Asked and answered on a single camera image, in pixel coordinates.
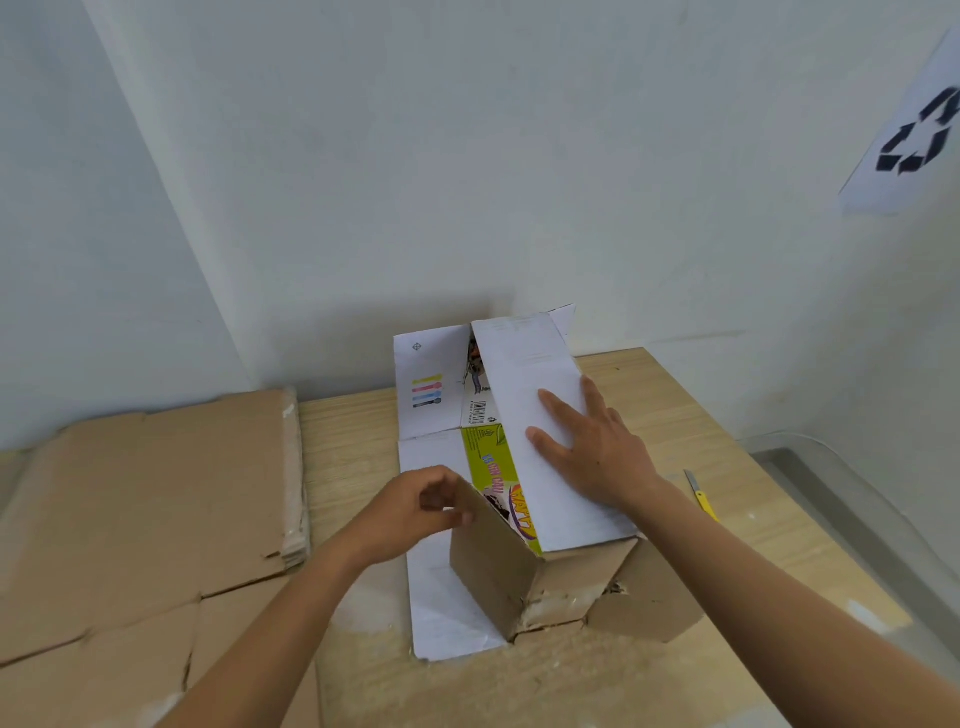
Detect person's right hand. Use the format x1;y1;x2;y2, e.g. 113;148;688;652
524;374;665;519

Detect person's left hand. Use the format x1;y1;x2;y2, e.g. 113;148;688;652
341;464;475;571

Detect yellow utility knife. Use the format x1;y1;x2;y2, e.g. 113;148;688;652
682;470;721;524

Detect person's left forearm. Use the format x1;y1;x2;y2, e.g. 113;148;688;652
157;539;369;728

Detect light wooden table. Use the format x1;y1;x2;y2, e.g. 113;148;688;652
296;347;913;728

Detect white paper recycling sign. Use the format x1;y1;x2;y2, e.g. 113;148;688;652
838;26;960;217

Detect white cable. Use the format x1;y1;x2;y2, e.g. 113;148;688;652
742;431;960;571

